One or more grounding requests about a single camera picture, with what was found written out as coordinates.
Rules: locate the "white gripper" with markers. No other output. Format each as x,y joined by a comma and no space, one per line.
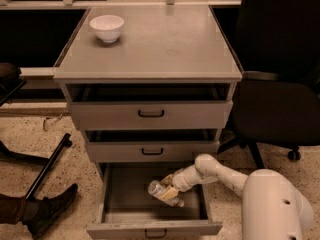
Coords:
180,182

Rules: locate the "clear plastic bottle white cap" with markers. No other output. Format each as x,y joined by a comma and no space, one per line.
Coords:
154,189

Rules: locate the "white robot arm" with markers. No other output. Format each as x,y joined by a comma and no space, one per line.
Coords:
272,207

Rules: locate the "grey bottom drawer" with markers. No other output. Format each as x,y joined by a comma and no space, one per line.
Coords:
127,210

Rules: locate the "grey drawer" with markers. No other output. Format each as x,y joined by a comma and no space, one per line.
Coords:
127,210
147,106
149,145

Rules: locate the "grey middle drawer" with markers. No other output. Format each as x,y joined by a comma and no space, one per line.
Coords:
149,145

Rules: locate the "grey drawer cabinet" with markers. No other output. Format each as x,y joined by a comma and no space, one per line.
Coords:
159,44

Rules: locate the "grey top drawer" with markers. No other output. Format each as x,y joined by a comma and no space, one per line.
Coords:
147,106

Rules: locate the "black office chair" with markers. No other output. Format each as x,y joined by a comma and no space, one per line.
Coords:
277,46

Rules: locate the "black shoe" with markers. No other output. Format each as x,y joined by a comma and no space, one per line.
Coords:
39,215

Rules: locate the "brown trouser leg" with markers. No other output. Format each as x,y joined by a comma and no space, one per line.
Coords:
17,209

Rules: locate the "black chair base left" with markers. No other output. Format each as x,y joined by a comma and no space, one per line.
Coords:
45,163

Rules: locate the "white ceramic bowl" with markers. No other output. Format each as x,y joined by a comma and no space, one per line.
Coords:
107,28

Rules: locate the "dark stool seat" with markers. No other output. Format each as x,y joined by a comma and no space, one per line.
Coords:
10,81

